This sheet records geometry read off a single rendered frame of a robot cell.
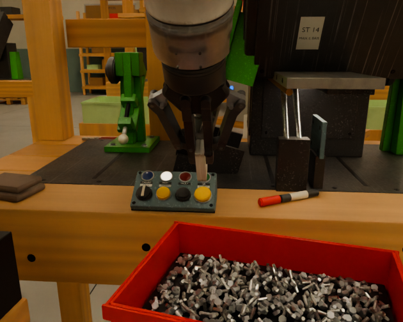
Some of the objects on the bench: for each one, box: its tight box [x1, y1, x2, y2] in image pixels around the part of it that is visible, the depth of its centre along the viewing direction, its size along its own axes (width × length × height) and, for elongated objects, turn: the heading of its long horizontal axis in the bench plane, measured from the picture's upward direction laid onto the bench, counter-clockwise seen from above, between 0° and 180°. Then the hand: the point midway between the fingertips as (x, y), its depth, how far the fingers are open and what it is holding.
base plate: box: [30, 139, 403, 194], centre depth 97 cm, size 42×110×2 cm, turn 85°
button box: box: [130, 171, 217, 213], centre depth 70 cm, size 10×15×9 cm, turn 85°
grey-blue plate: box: [308, 114, 328, 188], centre depth 79 cm, size 10×2×14 cm, turn 175°
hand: (201, 160), depth 59 cm, fingers closed
